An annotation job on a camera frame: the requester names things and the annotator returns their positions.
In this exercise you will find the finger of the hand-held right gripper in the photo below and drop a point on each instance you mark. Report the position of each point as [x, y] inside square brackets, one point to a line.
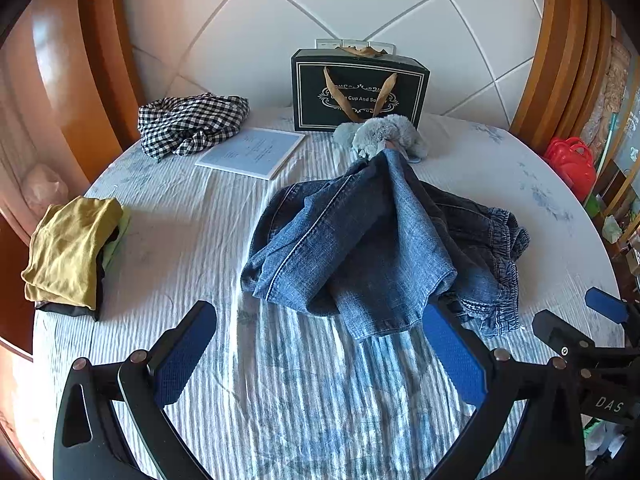
[606, 306]
[555, 332]

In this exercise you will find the folded light green garment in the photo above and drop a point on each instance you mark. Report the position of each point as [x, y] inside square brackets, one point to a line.
[117, 245]

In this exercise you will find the dark green gift bag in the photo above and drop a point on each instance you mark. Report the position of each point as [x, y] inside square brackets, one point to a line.
[310, 100]

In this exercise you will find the white padded headboard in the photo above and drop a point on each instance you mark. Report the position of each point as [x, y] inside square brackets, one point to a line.
[300, 0]

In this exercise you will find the pale pink curtain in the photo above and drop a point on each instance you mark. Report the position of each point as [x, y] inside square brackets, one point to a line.
[20, 170]

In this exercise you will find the grey plush toy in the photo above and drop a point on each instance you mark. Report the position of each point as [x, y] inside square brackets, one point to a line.
[380, 130]

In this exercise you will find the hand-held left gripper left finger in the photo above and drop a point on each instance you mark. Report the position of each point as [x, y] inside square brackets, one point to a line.
[185, 350]

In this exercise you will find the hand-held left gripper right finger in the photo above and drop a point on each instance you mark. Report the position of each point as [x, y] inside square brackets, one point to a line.
[455, 355]

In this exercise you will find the black white checked cloth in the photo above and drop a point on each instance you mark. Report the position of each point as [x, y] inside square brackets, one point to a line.
[190, 122]

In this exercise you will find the wooden headboard post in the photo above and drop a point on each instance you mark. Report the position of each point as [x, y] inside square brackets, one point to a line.
[107, 35]
[565, 35]

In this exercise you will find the patterned cloth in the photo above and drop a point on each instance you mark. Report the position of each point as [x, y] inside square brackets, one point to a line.
[607, 85]

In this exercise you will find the folded yellow shirt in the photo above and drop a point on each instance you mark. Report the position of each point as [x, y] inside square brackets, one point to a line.
[65, 250]

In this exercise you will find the folded black garment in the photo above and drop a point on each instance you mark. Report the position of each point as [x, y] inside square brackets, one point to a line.
[75, 311]

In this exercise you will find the white paper booklet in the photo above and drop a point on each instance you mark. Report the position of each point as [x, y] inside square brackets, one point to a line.
[255, 152]

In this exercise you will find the red plastic basket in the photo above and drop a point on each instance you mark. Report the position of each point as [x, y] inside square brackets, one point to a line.
[570, 165]

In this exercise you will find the blue denim jeans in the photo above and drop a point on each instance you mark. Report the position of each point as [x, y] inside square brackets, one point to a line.
[350, 240]

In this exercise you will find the cluttered wooden shelf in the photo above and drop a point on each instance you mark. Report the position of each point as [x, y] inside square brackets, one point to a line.
[617, 220]

